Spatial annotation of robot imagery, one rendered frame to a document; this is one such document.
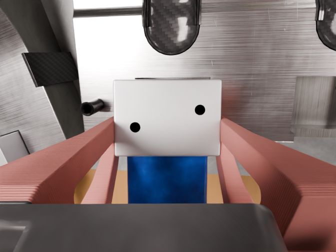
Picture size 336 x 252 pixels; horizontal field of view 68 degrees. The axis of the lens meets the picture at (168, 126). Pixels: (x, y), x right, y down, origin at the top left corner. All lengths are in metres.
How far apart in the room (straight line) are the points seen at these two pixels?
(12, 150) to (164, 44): 0.17
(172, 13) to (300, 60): 0.09
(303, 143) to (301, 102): 0.09
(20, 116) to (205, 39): 0.19
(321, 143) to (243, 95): 0.15
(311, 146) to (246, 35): 0.16
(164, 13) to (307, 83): 0.12
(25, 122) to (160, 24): 0.16
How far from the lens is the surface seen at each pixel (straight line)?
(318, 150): 0.31
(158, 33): 0.18
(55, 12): 0.31
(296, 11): 0.18
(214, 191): 0.31
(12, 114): 0.28
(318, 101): 0.22
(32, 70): 0.25
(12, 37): 0.26
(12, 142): 0.27
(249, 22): 0.18
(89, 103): 0.18
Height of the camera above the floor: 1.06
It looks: 73 degrees down
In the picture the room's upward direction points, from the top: 152 degrees counter-clockwise
